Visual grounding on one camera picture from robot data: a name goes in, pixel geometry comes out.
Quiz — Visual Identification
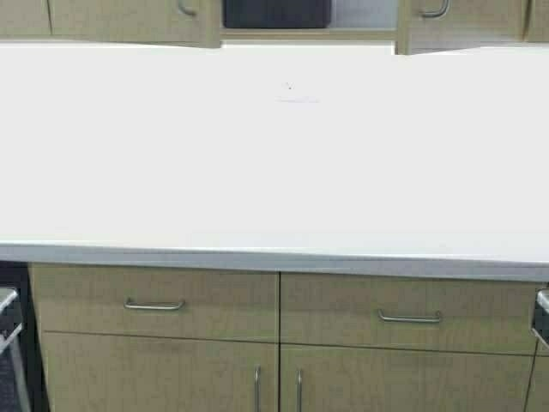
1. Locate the door handle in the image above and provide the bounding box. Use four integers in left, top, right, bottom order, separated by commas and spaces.
177, 0, 197, 17
419, 0, 451, 20
296, 368, 303, 412
253, 365, 261, 412

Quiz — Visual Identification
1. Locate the lower right drawer front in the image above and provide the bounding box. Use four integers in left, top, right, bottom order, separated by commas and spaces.
281, 273, 542, 354

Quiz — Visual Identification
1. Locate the left metal frame bracket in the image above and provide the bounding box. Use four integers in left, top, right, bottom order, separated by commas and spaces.
1, 287, 32, 411

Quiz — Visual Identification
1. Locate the upper left door handle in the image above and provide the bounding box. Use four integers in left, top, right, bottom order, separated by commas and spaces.
177, 0, 197, 17

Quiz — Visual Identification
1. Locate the upper cabinet wooden shelf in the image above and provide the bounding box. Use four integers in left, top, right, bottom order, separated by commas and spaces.
220, 27, 397, 43

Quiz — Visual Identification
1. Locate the drawer metal handle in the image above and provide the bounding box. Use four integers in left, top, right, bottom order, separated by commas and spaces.
124, 298, 186, 312
377, 309, 443, 324

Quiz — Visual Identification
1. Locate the white wall outlet plate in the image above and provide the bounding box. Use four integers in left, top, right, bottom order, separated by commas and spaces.
274, 82, 321, 105

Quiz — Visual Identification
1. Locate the lower right door handle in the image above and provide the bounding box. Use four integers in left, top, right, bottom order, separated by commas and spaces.
296, 368, 303, 412

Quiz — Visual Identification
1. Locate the black two-handled cooking pot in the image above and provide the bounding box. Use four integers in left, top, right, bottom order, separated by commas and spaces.
223, 0, 332, 29

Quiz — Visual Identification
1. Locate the cabinet door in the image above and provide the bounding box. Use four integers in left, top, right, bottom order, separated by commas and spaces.
43, 332, 278, 411
49, 0, 221, 48
281, 345, 532, 411
395, 0, 529, 55

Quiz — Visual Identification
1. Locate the right metal frame bracket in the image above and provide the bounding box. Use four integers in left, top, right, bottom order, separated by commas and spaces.
531, 288, 548, 347

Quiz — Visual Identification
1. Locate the lower left door handle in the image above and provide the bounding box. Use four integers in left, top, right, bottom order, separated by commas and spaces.
253, 365, 261, 412

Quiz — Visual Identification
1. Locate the lower left cabinet door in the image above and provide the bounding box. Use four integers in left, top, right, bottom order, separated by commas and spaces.
43, 332, 278, 411

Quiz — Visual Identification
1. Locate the upper right door handle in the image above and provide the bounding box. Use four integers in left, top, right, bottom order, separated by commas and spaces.
419, 0, 451, 20

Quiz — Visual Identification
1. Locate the right drawer metal handle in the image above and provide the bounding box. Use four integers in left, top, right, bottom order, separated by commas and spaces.
377, 309, 443, 324

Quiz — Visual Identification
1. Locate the left drawer metal handle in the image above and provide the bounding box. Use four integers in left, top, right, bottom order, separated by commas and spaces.
124, 298, 186, 312

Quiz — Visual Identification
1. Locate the lower right cabinet door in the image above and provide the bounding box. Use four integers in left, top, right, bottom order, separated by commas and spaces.
281, 345, 532, 411

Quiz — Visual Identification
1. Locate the upper left cabinet door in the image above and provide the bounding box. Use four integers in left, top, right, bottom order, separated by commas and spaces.
49, 0, 221, 48

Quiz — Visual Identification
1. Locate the metal frame bracket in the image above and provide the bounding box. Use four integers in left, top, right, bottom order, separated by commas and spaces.
1, 287, 32, 411
531, 288, 548, 347

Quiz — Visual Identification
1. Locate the lower left drawer front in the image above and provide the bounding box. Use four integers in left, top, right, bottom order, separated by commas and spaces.
29, 264, 278, 342

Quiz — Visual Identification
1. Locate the upper right cabinet door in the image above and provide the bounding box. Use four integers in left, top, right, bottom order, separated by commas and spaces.
395, 0, 529, 55

